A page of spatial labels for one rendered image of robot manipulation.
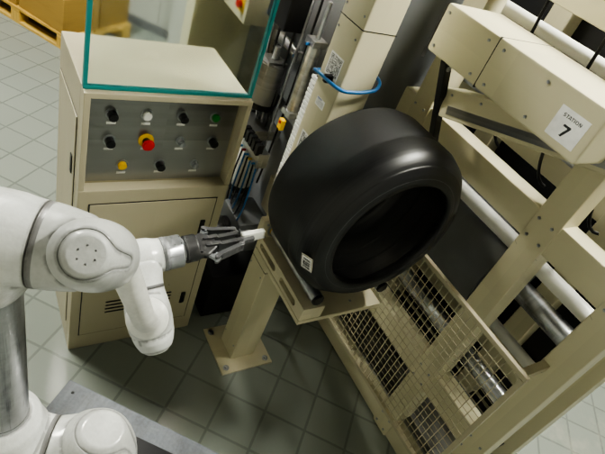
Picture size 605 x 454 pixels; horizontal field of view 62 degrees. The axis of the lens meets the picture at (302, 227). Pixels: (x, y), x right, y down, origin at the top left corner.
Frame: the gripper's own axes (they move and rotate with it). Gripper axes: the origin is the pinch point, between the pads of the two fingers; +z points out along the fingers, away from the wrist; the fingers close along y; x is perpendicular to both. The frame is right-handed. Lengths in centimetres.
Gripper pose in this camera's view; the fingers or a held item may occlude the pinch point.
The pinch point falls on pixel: (252, 235)
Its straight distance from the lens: 145.3
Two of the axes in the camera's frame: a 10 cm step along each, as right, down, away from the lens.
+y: -4.5, -6.8, 5.8
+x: -2.0, 7.1, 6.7
